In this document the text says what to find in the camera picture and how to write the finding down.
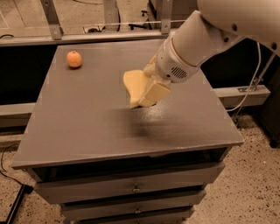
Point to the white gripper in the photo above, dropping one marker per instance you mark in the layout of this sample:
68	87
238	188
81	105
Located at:
170	65

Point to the yellow wavy sponge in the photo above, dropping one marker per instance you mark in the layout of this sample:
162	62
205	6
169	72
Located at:
135	82

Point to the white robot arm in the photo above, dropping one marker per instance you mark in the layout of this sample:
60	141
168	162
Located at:
213	28

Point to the orange fruit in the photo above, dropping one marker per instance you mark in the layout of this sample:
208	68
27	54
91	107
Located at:
74	59

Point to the grey drawer cabinet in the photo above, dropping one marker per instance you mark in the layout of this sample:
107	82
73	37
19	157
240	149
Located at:
82	125

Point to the middle grey drawer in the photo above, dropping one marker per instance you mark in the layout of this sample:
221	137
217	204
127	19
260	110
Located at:
133	206

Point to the grey drawer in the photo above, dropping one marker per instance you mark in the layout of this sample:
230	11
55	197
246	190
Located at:
133	206
151	217
102	187

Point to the top grey drawer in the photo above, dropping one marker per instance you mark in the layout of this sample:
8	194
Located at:
102	187

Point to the bottom grey drawer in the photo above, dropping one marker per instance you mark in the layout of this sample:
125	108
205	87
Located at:
151	217

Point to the black floor stand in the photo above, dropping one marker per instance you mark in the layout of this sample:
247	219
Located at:
24	190

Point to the grey metal frame rail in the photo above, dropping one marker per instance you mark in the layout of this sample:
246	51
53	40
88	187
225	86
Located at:
63	22

